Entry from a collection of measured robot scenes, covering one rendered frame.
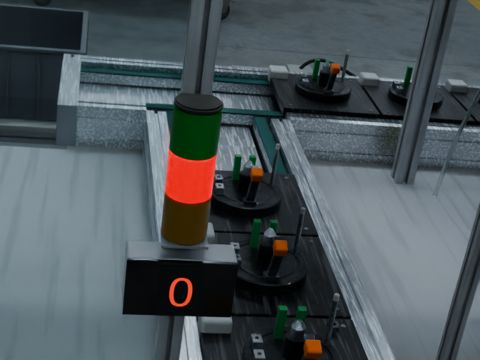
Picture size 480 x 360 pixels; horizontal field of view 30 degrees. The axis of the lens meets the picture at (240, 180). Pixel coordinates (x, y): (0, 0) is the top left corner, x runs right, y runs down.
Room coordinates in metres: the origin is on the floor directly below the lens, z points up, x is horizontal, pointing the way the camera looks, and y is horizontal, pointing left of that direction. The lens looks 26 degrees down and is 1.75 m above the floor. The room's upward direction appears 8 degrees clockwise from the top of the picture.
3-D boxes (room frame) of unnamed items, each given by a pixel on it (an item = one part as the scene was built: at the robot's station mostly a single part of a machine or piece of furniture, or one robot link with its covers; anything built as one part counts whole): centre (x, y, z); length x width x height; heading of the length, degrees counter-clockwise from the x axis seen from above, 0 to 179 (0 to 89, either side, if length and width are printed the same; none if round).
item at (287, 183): (1.49, -0.01, 1.01); 0.24 x 0.24 x 0.13; 11
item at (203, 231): (0.84, 0.05, 1.28); 0.05 x 0.05 x 0.05
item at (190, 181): (0.84, 0.05, 1.33); 0.05 x 0.05 x 0.05
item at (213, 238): (1.25, -0.06, 1.01); 0.24 x 0.24 x 0.13; 11
